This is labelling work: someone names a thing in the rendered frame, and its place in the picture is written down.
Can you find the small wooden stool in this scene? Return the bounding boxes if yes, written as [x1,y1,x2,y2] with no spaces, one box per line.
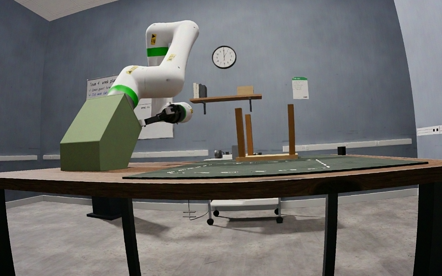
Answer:
[235,104,298,161]

